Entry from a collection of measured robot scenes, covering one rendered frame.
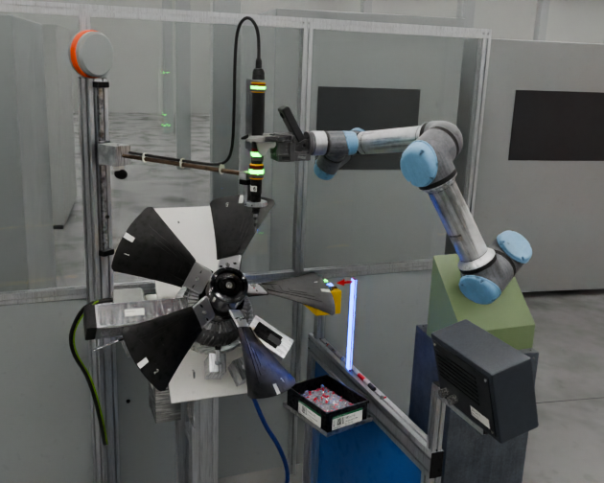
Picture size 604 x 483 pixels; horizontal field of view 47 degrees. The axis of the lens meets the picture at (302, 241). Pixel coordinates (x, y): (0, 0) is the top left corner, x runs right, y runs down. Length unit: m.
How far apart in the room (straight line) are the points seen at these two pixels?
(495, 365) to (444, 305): 0.68
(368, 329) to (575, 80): 3.40
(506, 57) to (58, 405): 4.16
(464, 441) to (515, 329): 0.40
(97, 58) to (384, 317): 1.70
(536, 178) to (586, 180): 0.46
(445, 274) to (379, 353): 1.11
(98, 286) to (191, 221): 0.43
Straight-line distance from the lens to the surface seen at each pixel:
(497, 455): 2.52
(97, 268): 2.66
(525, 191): 5.99
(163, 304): 2.25
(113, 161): 2.50
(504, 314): 2.37
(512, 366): 1.66
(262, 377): 2.09
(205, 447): 2.50
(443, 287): 2.31
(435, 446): 2.03
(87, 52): 2.54
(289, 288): 2.23
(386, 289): 3.26
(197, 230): 2.50
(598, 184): 6.35
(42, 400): 3.01
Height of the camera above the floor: 1.89
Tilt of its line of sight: 15 degrees down
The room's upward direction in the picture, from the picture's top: 2 degrees clockwise
